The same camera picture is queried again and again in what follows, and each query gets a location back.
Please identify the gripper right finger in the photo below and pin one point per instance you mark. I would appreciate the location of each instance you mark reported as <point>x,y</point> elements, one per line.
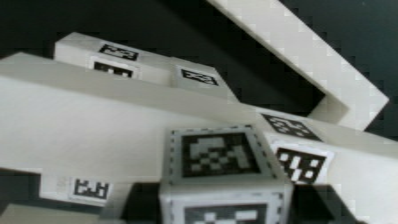
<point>319,207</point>

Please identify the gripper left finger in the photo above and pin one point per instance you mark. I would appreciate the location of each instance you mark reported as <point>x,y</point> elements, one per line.
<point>132,207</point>

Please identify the white tagged cube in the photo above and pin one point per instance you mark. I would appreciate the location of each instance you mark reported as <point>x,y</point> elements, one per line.
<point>224,186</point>

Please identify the white chair back frame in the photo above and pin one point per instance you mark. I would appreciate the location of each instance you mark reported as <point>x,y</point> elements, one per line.
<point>84,126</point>

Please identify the white chair seat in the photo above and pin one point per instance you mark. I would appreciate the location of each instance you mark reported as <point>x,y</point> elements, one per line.
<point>132,63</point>

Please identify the white U-shaped boundary fence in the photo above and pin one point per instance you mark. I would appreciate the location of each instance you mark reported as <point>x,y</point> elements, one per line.
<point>354,99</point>

